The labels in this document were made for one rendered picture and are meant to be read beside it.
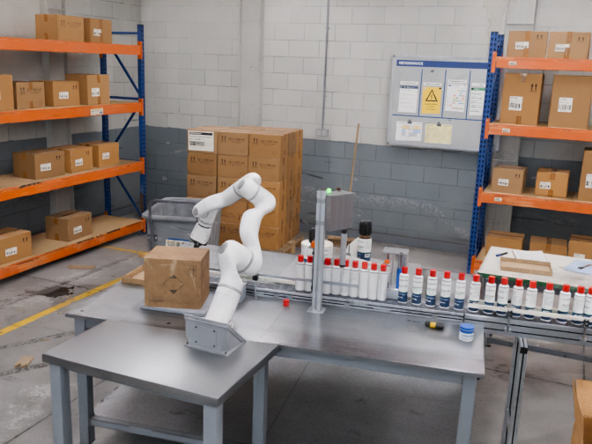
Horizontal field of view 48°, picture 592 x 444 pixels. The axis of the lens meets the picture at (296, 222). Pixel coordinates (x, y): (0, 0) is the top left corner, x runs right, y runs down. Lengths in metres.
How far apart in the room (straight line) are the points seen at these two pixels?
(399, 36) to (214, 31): 2.45
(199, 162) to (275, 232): 1.13
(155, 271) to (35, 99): 3.74
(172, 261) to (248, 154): 3.74
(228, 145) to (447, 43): 2.73
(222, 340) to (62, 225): 4.60
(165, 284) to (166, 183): 6.01
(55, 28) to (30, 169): 1.42
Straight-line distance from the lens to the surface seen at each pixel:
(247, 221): 3.31
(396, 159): 8.04
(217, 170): 7.25
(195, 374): 2.90
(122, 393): 4.10
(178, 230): 5.85
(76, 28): 7.34
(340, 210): 3.46
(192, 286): 3.50
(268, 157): 6.99
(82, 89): 7.52
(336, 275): 3.66
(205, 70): 8.98
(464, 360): 3.19
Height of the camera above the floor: 2.13
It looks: 14 degrees down
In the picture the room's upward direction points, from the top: 2 degrees clockwise
